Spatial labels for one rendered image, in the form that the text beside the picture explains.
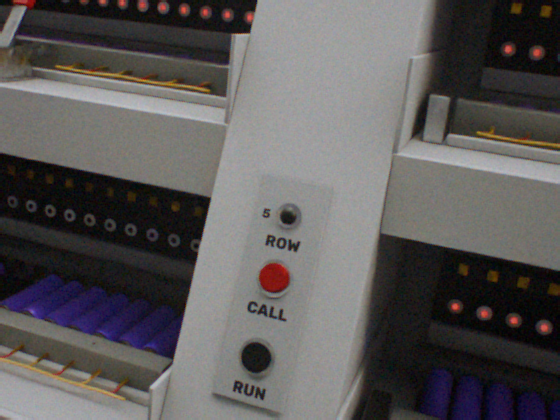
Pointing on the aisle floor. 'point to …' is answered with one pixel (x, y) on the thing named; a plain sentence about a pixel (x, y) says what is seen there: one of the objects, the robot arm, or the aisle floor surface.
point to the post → (328, 339)
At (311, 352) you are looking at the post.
